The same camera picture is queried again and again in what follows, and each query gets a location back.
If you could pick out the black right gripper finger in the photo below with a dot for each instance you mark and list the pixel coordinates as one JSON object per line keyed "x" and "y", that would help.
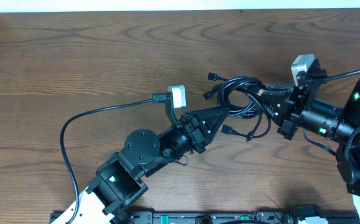
{"x": 277, "y": 104}
{"x": 276, "y": 88}

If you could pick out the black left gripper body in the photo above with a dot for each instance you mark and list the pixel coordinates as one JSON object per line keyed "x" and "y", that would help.
{"x": 193, "y": 131}

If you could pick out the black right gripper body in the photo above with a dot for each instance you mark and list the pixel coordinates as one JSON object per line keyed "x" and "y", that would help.
{"x": 292, "y": 110}

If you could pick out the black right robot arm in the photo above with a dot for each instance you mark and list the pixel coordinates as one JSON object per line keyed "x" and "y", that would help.
{"x": 341, "y": 125}

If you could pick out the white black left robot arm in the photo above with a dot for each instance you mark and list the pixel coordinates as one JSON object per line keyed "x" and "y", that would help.
{"x": 118, "y": 182}

